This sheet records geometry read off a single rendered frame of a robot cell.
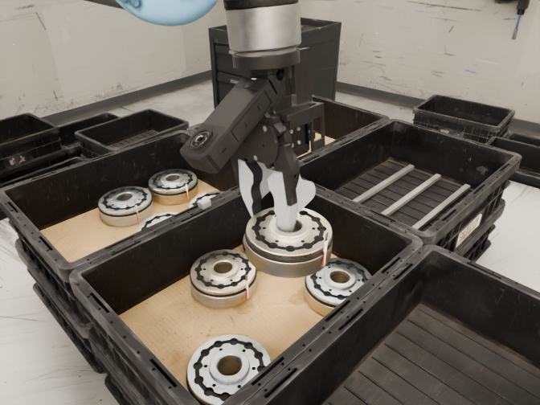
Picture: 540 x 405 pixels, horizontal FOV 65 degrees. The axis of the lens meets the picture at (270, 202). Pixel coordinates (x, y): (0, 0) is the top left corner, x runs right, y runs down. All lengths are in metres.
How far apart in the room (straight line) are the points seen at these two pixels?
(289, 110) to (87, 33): 3.54
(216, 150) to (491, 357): 0.45
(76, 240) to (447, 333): 0.64
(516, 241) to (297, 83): 0.78
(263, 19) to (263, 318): 0.40
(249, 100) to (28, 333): 0.63
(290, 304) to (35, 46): 3.34
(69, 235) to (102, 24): 3.26
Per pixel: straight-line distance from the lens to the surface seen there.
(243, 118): 0.43
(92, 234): 0.86
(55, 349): 0.86
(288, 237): 0.48
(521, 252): 1.11
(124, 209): 0.86
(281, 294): 0.67
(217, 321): 0.64
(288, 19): 0.44
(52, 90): 3.87
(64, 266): 0.63
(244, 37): 0.44
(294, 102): 0.49
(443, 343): 0.66
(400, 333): 0.65
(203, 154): 0.41
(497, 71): 3.86
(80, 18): 3.93
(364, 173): 1.03
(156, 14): 0.28
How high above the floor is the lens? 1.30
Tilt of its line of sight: 32 degrees down
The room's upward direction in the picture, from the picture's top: straight up
